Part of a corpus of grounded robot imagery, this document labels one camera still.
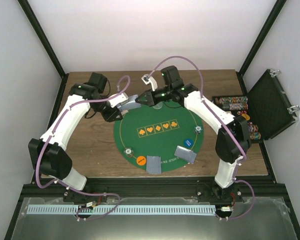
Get clear dealer button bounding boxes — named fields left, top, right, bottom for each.
left=153, top=104, right=163, bottom=110

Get blue playing card deck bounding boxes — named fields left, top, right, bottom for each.
left=117, top=94, right=141, bottom=115

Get stack of poker chips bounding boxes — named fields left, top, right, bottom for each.
left=124, top=147, right=134, bottom=158

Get blue small blind button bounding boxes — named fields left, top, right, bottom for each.
left=183, top=138, right=194, bottom=148

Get orange big blind button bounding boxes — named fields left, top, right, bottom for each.
left=136, top=155, right=147, bottom=166

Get dealt cards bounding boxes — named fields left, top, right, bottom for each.
left=174, top=145, right=197, bottom=164
left=146, top=155, right=162, bottom=175

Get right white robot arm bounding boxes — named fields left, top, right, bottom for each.
left=136, top=65, right=251, bottom=202

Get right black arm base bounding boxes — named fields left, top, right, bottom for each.
left=195, top=183, right=242, bottom=203

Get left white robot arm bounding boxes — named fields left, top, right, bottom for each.
left=28, top=72, right=128, bottom=202

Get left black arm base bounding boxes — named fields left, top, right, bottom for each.
left=62, top=187, right=108, bottom=203

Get round green poker mat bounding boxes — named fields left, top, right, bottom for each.
left=113, top=101, right=204, bottom=172

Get top chip row in case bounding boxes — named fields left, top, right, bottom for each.
left=213, top=96, right=248, bottom=105

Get chip row in case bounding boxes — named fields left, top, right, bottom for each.
left=213, top=96, right=248, bottom=105
left=250, top=132, right=262, bottom=141
left=221, top=102, right=249, bottom=111
left=248, top=124, right=259, bottom=133

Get bottom chip row in case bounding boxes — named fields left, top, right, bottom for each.
left=250, top=132, right=262, bottom=141

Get black poker set case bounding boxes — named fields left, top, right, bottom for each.
left=212, top=69, right=300, bottom=143

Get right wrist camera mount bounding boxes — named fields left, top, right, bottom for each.
left=141, top=74, right=158, bottom=92

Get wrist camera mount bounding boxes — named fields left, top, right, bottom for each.
left=141, top=74, right=158, bottom=92
left=108, top=92, right=129, bottom=108

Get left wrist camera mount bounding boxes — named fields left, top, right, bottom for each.
left=108, top=92, right=129, bottom=108

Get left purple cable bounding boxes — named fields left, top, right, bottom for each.
left=34, top=75, right=131, bottom=222

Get purple cable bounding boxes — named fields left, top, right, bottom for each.
left=147, top=55, right=255, bottom=221
left=34, top=75, right=131, bottom=222

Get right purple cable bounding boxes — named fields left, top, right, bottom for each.
left=147, top=55, right=255, bottom=221

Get light blue slotted cable duct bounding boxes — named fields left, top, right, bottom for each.
left=26, top=204, right=216, bottom=216

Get black aluminium frame rail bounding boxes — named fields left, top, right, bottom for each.
left=22, top=176, right=286, bottom=198

